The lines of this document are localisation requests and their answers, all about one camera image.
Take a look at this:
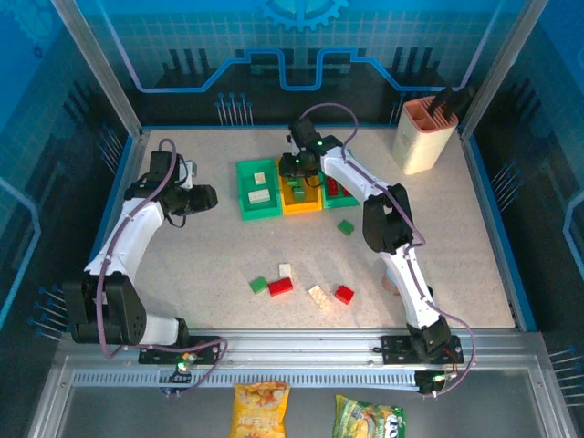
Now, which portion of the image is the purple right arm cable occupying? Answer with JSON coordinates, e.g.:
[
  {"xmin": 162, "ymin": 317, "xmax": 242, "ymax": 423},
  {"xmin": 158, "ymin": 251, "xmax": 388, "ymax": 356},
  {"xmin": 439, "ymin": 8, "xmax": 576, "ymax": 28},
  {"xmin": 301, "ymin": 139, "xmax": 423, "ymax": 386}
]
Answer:
[{"xmin": 300, "ymin": 102, "xmax": 476, "ymax": 398}]

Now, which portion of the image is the green plastic bin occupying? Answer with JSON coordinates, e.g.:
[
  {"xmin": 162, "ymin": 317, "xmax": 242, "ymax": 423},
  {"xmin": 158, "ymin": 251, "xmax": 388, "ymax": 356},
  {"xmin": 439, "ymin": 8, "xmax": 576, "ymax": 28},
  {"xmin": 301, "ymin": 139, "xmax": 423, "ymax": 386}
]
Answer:
[
  {"xmin": 320, "ymin": 148, "xmax": 361, "ymax": 211},
  {"xmin": 235, "ymin": 157, "xmax": 282, "ymax": 223}
]

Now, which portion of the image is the yellow plastic bin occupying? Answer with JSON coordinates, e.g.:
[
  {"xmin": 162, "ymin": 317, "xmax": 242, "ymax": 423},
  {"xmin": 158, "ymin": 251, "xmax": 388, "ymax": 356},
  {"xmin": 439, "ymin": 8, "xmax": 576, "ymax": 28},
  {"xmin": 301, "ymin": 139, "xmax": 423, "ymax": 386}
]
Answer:
[{"xmin": 273, "ymin": 157, "xmax": 325, "ymax": 216}]

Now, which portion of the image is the small lit circuit board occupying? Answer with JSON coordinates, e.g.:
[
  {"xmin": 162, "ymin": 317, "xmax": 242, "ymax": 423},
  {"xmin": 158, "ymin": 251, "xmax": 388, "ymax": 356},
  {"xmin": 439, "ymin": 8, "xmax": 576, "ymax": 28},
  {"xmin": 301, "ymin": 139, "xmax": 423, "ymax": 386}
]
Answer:
[
  {"xmin": 417, "ymin": 370, "xmax": 457, "ymax": 396},
  {"xmin": 172, "ymin": 349, "xmax": 202, "ymax": 371}
]

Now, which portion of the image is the blue table edge rail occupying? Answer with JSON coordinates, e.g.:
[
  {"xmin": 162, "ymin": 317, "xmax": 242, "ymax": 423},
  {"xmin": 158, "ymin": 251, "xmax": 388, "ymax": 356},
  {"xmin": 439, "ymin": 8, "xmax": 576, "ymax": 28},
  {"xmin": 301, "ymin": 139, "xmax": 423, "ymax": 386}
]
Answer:
[
  {"xmin": 68, "ymin": 131, "xmax": 138, "ymax": 332},
  {"xmin": 463, "ymin": 131, "xmax": 537, "ymax": 332}
]

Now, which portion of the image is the black utensil handle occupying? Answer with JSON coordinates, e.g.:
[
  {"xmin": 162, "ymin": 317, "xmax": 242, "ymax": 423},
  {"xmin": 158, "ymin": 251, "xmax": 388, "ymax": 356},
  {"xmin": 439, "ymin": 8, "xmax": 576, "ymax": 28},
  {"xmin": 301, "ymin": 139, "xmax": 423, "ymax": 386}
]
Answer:
[{"xmin": 428, "ymin": 86, "xmax": 454, "ymax": 115}]

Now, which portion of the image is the green chips bag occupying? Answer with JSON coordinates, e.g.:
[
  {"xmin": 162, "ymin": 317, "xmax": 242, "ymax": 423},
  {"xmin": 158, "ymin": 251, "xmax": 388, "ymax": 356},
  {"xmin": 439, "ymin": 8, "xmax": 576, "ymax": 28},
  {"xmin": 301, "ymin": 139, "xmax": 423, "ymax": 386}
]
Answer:
[{"xmin": 331, "ymin": 394, "xmax": 407, "ymax": 438}]

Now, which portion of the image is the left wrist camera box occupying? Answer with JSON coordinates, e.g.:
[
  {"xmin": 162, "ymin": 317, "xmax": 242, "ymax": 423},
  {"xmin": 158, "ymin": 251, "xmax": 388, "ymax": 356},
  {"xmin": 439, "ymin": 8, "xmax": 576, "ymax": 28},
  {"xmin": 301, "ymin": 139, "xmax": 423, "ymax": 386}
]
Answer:
[{"xmin": 176, "ymin": 157, "xmax": 201, "ymax": 189}]

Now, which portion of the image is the beige utensil holder pink rim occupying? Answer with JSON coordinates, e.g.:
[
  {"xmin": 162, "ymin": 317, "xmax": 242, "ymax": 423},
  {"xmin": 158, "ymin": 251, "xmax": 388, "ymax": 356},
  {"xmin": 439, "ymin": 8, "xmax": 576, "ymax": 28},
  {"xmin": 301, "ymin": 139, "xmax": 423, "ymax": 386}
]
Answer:
[{"xmin": 391, "ymin": 95, "xmax": 459, "ymax": 175}]

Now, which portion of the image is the slotted grey cable duct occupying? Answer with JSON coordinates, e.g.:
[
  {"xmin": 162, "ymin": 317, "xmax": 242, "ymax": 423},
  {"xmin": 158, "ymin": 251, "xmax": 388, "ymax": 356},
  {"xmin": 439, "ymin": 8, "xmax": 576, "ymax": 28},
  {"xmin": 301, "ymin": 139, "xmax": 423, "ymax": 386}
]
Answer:
[{"xmin": 71, "ymin": 368, "xmax": 423, "ymax": 390}]

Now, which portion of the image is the aluminium frame post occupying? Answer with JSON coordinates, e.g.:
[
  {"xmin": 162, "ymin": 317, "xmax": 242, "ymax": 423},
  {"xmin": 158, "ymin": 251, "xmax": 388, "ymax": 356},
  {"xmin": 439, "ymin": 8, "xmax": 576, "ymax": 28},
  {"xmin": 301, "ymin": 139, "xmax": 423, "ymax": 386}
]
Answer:
[
  {"xmin": 458, "ymin": 0, "xmax": 547, "ymax": 138},
  {"xmin": 48, "ymin": 0, "xmax": 151, "ymax": 141}
]

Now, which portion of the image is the aluminium frame rail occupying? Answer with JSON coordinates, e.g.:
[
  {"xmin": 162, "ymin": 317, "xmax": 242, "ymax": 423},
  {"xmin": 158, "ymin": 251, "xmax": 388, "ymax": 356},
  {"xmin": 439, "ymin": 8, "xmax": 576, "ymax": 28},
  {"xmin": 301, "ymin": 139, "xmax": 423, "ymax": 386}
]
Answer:
[{"xmin": 57, "ymin": 327, "xmax": 548, "ymax": 373}]

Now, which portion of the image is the yellow chips bag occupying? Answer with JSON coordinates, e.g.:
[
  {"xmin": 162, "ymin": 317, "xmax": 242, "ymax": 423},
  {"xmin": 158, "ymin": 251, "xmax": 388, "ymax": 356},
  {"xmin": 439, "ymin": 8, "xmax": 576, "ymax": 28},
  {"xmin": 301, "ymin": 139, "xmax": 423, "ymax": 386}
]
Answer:
[{"xmin": 230, "ymin": 381, "xmax": 292, "ymax": 438}]

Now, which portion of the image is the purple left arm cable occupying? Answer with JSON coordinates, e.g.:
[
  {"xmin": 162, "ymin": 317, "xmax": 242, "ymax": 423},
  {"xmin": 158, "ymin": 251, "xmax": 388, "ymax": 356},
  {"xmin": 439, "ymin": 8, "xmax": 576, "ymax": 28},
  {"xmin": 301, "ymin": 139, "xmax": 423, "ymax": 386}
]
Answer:
[{"xmin": 93, "ymin": 138, "xmax": 229, "ymax": 396}]

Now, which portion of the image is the long cream lego brick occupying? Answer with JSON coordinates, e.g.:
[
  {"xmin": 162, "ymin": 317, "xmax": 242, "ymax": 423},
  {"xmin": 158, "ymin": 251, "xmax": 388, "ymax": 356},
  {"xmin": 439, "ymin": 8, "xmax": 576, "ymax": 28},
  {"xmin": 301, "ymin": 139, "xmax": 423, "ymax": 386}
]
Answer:
[{"xmin": 308, "ymin": 285, "xmax": 333, "ymax": 310}]

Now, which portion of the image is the long red lego brick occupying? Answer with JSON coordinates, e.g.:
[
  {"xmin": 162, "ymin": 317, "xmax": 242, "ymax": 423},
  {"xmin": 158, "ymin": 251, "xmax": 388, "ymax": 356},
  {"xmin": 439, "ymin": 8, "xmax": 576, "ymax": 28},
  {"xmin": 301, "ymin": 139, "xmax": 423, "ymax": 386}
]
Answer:
[{"xmin": 267, "ymin": 276, "xmax": 294, "ymax": 297}]

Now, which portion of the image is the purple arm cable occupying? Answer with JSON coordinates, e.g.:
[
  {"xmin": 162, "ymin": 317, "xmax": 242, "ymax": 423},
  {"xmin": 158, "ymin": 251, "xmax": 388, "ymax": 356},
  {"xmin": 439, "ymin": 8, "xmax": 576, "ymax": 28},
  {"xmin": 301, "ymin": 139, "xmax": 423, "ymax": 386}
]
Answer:
[
  {"xmin": 300, "ymin": 102, "xmax": 476, "ymax": 398},
  {"xmin": 93, "ymin": 138, "xmax": 229, "ymax": 396}
]

